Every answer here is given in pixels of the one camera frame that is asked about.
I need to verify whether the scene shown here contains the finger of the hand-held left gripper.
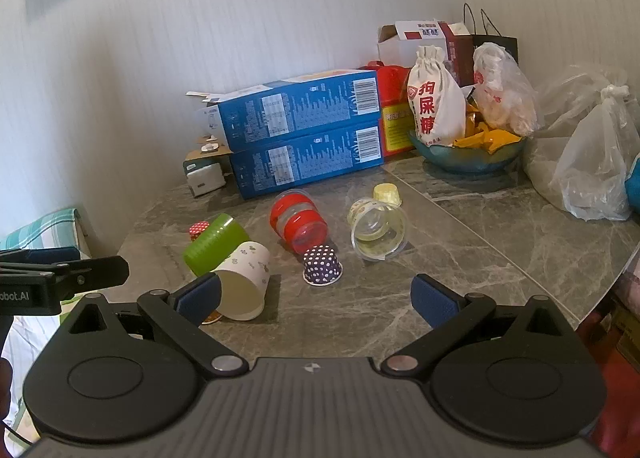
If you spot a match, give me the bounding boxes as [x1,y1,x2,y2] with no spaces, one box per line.
[49,255,130,297]

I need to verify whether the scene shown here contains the white cardboard box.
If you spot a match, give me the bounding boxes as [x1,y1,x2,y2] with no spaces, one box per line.
[376,19,457,70]

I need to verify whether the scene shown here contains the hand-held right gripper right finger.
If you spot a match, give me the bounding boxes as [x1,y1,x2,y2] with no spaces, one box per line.
[380,275,577,380]

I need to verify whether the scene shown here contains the red plastic cup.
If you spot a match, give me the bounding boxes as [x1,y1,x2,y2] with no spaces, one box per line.
[269,189,329,255]

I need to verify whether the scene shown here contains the white charger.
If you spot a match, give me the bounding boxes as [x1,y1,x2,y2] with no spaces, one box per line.
[185,161,226,198]

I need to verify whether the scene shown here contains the striped cloth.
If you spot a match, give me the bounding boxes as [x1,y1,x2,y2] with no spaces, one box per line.
[0,207,94,259]

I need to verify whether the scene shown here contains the clear crumpled plastic bag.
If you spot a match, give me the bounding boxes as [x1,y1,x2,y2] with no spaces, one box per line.
[522,63,629,174]

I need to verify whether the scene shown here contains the brown cardboard packaging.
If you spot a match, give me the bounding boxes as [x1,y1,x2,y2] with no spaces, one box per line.
[182,135,236,174]

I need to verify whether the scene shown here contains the black paper bag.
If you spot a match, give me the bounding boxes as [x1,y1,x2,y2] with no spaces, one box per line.
[462,3,520,70]

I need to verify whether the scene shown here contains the yellow snack packets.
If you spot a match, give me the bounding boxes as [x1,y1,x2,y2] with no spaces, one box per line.
[452,106,524,155]

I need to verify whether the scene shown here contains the blue bowl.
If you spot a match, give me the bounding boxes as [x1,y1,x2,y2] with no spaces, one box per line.
[407,130,529,174]

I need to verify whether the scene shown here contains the green plastic cup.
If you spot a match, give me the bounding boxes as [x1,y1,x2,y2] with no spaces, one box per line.
[182,213,250,277]

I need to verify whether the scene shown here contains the white patterned paper cup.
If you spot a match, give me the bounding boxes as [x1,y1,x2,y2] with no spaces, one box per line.
[209,241,272,322]

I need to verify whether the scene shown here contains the blue cardboard box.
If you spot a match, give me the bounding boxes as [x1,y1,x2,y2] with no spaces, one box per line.
[186,69,382,152]
[229,121,385,201]

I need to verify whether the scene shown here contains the purple polka dot paper cup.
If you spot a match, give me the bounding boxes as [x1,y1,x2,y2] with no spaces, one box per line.
[302,243,345,286]

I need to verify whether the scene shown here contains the white drawstring bag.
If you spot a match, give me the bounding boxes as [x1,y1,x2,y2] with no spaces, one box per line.
[406,44,467,148]

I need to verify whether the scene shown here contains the maroon box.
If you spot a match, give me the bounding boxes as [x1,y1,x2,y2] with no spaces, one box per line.
[439,22,476,88]

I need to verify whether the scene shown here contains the red box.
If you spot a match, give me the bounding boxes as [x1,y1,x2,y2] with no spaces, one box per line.
[367,60,419,159]

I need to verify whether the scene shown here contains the white plastic bag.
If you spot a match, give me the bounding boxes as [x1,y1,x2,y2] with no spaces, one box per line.
[472,42,544,137]

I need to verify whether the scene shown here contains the clear plastic cup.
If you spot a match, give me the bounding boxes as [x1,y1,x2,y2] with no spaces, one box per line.
[350,201,410,260]

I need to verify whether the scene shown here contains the teal object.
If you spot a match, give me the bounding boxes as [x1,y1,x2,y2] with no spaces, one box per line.
[624,153,640,205]

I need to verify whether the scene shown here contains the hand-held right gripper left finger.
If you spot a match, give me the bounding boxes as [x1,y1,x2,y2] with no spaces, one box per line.
[59,274,251,381]

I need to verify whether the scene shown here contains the clear tied plastic bag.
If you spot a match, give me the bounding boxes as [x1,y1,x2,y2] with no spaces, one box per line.
[554,83,640,222]

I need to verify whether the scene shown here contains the small patterned clear cup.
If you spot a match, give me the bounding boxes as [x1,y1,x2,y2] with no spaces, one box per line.
[347,197,376,227]

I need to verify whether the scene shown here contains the yellow paper cup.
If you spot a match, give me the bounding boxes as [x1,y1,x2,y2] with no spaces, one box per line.
[372,183,404,207]

